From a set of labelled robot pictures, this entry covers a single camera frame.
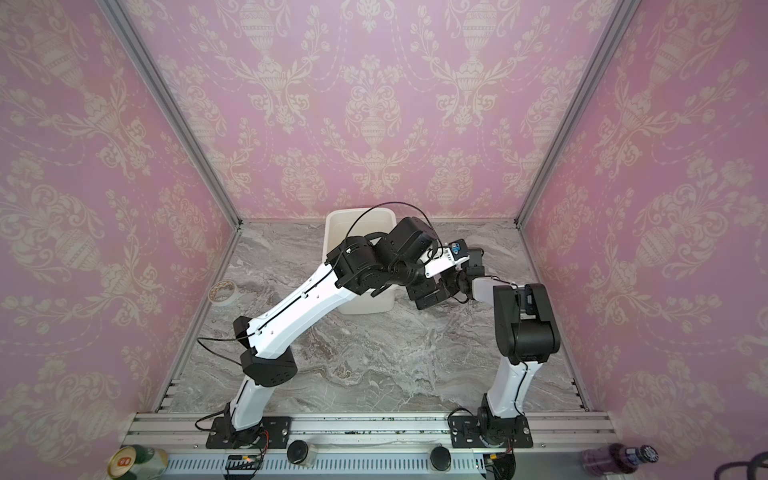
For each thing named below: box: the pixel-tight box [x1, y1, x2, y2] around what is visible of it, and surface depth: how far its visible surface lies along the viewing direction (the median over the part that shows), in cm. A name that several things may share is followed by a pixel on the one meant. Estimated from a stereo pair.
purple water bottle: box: [581, 443, 659, 477], surface depth 62 cm
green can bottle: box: [107, 444, 169, 480], surface depth 64 cm
